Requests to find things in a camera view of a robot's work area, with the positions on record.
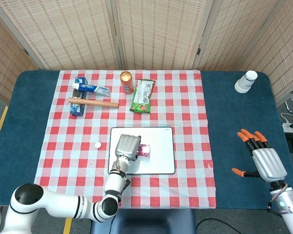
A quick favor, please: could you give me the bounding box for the right silver orange-tipped robot hand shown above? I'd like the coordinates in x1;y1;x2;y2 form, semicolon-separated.
231;128;288;183

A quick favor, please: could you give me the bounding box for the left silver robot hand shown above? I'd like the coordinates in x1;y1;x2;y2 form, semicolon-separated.
114;134;142;162

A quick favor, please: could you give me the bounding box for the small pink patterned packet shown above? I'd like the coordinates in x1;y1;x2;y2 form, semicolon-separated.
136;143;151;156

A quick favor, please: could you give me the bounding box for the white rectangular board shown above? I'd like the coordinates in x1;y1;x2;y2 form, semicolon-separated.
107;126;176;176

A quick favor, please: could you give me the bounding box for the green snack packet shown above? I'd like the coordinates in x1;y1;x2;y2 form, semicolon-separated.
129;78;156;114

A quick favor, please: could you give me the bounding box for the wooden rolling pin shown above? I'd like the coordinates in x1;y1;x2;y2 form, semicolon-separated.
68;97;120;109

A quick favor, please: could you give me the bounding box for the blue tissue packet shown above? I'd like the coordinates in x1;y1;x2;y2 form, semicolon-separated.
70;77;89;117

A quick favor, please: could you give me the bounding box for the orange drink can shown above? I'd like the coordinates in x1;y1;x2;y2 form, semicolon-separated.
120;71;134;95

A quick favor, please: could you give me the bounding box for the red white checkered tablecloth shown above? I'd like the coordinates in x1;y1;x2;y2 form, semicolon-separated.
29;69;217;210

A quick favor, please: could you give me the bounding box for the dark blue table cover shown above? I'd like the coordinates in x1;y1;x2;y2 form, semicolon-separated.
0;70;293;210

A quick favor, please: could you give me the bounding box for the blue white toothpaste tube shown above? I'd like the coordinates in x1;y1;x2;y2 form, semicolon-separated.
72;82;111;98

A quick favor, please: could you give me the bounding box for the white paper cup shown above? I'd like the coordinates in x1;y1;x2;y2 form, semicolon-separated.
234;70;258;94

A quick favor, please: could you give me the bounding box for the woven folding screen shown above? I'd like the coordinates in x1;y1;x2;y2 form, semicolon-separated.
0;0;293;105

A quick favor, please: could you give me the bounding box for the white cable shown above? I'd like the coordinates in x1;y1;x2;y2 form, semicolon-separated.
280;112;293;125

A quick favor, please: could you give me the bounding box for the black floor cable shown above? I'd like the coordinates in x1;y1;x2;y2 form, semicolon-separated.
196;218;242;234

